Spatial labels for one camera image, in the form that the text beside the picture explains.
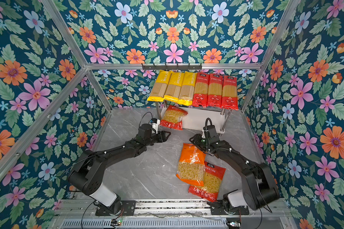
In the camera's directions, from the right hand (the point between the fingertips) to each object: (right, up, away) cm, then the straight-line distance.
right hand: (193, 137), depth 87 cm
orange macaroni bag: (-1, -17, -3) cm, 17 cm away
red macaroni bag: (-14, +12, +13) cm, 23 cm away
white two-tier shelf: (+5, +14, +21) cm, 26 cm away
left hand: (-15, +4, +1) cm, 16 cm away
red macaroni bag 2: (+12, -22, -5) cm, 25 cm away
